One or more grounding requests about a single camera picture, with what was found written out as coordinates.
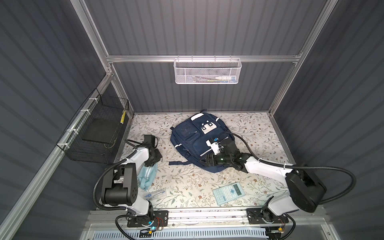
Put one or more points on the black wire side basket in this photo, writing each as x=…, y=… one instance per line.
x=102, y=106

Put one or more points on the black pad in basket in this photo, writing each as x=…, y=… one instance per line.
x=100, y=131

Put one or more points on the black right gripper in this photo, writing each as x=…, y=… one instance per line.
x=209, y=157

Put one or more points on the yellow tag on basket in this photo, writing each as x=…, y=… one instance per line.
x=123, y=117

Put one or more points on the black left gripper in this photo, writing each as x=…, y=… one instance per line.
x=158, y=156

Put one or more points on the clear plastic pen bag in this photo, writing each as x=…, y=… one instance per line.
x=158, y=194

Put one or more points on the white slotted cable duct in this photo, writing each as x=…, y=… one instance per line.
x=199, y=234

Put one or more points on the light blue pouch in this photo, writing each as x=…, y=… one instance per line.
x=147, y=176

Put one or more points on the light green calculator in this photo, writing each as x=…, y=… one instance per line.
x=228, y=193

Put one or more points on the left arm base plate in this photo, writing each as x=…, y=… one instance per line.
x=152, y=219

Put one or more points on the white mesh wall basket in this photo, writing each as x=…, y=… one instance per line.
x=203, y=71

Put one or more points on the aluminium mounting rail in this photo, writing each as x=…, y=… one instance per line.
x=198, y=217

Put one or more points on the navy blue student backpack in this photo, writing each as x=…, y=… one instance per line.
x=193, y=138

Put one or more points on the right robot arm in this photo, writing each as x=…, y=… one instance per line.
x=305, y=189

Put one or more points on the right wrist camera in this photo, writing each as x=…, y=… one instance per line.
x=214, y=145

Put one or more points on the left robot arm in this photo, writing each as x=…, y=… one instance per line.
x=118, y=186

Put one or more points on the white marker in basket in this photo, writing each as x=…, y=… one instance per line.
x=226, y=78

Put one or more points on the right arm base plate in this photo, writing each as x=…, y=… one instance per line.
x=261, y=216

